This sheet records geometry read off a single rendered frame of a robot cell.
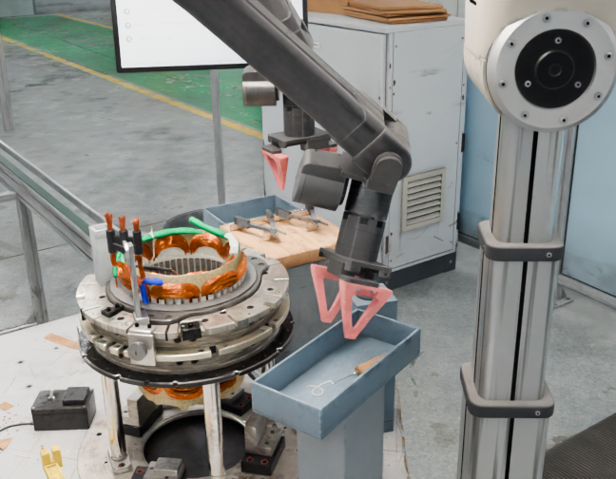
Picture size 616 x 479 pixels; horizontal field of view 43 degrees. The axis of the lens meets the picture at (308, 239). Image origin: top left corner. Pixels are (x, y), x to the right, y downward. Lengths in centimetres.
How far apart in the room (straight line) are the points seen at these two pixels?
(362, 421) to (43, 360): 82
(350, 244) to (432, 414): 189
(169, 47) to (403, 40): 141
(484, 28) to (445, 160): 266
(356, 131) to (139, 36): 132
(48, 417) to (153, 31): 112
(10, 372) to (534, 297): 103
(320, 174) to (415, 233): 270
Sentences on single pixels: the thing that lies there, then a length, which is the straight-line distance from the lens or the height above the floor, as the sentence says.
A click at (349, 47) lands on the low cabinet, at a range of 350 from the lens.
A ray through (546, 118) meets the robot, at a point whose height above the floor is 137.
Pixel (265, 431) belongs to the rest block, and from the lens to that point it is 132.
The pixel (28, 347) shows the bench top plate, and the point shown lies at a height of 78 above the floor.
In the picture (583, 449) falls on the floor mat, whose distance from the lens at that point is 278.
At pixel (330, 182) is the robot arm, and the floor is 130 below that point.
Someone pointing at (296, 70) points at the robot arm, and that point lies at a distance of 92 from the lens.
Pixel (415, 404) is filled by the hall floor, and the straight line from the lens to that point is 290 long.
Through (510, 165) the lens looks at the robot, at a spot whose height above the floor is 129.
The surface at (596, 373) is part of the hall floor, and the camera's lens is 321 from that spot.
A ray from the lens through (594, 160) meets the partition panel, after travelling 343.
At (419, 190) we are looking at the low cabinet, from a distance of 359.
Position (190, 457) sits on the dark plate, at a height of 78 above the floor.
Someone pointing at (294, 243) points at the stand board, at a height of 107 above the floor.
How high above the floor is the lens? 160
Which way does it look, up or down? 22 degrees down
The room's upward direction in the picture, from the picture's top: 1 degrees counter-clockwise
